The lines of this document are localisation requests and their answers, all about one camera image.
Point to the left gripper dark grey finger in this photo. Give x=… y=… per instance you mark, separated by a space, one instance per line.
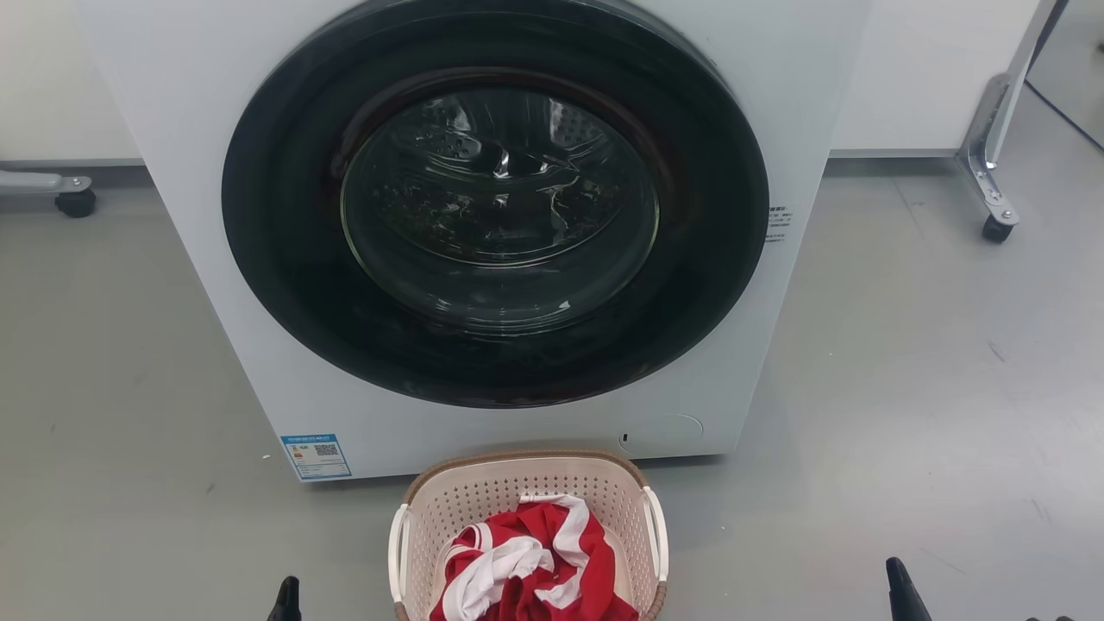
x=286 y=604

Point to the cream perforated laundry basket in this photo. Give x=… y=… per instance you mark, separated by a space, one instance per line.
x=483 y=487

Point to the blue energy label sticker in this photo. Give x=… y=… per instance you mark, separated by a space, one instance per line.
x=316 y=457

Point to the red and white striped garment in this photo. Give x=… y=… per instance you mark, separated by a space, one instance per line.
x=517 y=586

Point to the round white filter cover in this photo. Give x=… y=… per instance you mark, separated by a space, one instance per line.
x=664 y=434

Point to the round dark washer door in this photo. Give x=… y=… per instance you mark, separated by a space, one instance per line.
x=276 y=259

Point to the black caster wheel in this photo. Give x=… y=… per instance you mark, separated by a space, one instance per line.
x=998 y=229
x=76 y=203

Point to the chrome partition stand leg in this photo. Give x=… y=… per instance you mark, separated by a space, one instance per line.
x=992 y=129

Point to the white front-load washing machine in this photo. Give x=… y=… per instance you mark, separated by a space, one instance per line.
x=172 y=129

